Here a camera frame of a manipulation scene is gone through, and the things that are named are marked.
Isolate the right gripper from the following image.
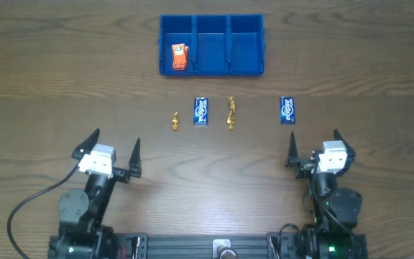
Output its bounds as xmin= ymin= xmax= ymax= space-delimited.
xmin=285 ymin=128 xmax=357 ymax=180

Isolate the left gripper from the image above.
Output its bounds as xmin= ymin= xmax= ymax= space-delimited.
xmin=71 ymin=128 xmax=142 ymax=184

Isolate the blue candy pack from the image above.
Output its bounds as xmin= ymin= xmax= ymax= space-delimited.
xmin=193 ymin=96 xmax=209 ymax=127
xmin=279 ymin=96 xmax=296 ymax=125

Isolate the blue tray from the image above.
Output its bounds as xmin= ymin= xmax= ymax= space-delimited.
xmin=158 ymin=13 xmax=266 ymax=77

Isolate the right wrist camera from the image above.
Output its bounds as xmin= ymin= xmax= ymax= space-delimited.
xmin=316 ymin=140 xmax=349 ymax=175

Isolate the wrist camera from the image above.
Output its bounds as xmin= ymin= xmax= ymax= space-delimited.
xmin=316 ymin=140 xmax=349 ymax=175
xmin=78 ymin=143 xmax=117 ymax=179

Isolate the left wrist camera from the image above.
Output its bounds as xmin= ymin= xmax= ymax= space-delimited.
xmin=78 ymin=143 xmax=117 ymax=179

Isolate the mounting rail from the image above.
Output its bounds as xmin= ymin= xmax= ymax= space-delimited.
xmin=47 ymin=232 xmax=369 ymax=259

